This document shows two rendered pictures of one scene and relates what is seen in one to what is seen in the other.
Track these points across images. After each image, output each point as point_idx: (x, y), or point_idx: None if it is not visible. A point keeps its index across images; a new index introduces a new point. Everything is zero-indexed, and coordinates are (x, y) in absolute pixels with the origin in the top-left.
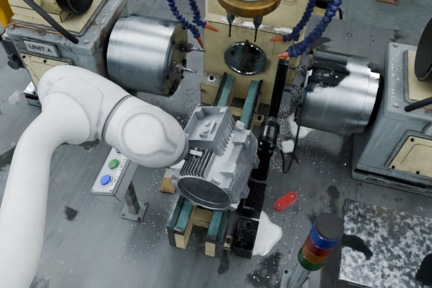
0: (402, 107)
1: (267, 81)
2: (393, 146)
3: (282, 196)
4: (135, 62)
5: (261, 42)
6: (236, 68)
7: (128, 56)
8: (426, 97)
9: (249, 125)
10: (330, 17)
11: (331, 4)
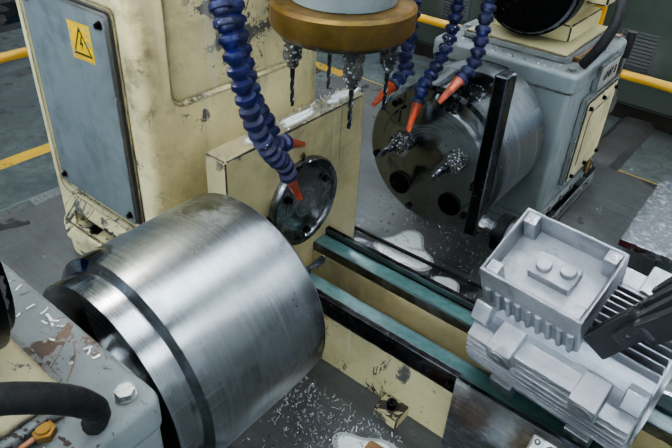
0: (576, 68)
1: (334, 224)
2: (568, 142)
3: None
4: (253, 330)
5: (323, 141)
6: (294, 234)
7: (229, 334)
8: (567, 46)
9: (434, 282)
10: None
11: None
